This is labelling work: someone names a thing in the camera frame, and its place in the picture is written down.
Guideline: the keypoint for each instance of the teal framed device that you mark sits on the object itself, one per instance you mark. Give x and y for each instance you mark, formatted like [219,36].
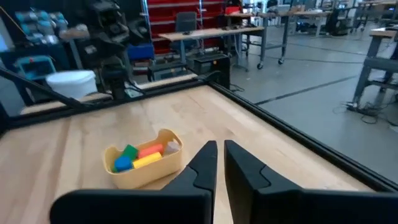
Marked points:
[34,67]

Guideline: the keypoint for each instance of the long blue cylinder block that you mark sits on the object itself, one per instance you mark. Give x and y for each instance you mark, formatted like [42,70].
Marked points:
[123,163]

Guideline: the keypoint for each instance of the dark low equipment box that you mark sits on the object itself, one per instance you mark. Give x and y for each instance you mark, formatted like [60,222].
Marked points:
[166,71]

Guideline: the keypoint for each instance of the long wooden top workbench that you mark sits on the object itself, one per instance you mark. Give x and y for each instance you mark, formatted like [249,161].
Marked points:
[298,14]

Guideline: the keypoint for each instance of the small red bin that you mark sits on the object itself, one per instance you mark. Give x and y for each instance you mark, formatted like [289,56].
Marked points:
[232,10]

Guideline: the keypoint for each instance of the black aluminium table frame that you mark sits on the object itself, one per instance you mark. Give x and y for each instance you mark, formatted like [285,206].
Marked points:
[311,140]

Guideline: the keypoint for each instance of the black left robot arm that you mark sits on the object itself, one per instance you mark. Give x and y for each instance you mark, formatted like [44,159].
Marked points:
[109,31]

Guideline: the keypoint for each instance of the red drawer cabinet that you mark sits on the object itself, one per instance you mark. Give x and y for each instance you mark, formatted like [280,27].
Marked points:
[164,12]

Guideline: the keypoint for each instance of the grey steel leg workbench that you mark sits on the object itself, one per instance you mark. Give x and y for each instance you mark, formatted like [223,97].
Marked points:
[373,63]

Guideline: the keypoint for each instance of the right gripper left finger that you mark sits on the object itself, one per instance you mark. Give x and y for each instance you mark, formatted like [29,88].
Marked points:
[199,174]

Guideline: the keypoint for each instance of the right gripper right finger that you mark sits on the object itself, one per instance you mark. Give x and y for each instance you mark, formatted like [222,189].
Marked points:
[248,186]

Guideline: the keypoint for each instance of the shelf of blue parts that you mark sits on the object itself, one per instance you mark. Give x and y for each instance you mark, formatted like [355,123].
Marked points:
[40,26]

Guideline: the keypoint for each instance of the long yellow cylinder block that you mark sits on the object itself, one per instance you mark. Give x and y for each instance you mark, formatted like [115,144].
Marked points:
[147,160]

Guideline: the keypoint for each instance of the long green block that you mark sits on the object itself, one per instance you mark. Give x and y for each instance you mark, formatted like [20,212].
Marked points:
[130,151]

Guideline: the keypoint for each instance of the yellow plastic bin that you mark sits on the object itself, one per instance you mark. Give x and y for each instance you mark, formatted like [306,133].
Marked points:
[146,177]

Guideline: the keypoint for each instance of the long coral red cylinder block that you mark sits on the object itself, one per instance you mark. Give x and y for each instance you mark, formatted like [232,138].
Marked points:
[150,150]

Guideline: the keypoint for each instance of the blue box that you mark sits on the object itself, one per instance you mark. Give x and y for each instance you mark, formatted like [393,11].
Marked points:
[140,51]

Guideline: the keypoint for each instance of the white plastic bucket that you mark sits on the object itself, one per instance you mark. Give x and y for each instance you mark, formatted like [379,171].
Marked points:
[72,83]

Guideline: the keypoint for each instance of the black computer tower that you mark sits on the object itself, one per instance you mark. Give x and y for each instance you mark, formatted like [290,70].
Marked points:
[213,67]

